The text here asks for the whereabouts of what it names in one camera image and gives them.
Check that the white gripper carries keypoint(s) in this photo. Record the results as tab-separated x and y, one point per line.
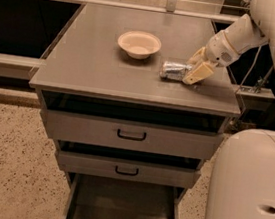
219	49

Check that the silver blue redbull can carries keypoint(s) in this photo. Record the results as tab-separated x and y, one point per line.
174	70

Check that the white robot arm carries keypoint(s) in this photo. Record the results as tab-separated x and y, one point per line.
242	185

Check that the grey drawer cabinet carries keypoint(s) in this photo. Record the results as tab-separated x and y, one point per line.
87	61

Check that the top grey drawer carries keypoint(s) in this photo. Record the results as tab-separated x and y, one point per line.
95	121

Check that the grey drawer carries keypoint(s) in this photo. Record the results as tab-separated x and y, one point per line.
95	121
154	168
104	198

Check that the middle grey drawer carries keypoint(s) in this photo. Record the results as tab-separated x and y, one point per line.
154	168

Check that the bottom grey drawer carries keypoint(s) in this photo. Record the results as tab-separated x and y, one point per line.
104	198

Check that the white paper bowl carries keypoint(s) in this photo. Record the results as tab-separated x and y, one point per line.
139	44

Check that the black top drawer handle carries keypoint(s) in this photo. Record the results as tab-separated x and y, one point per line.
131	136

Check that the black drawer handle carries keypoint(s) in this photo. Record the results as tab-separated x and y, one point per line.
131	136
127	172

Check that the black middle drawer handle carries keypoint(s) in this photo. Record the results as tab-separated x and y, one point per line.
127	172

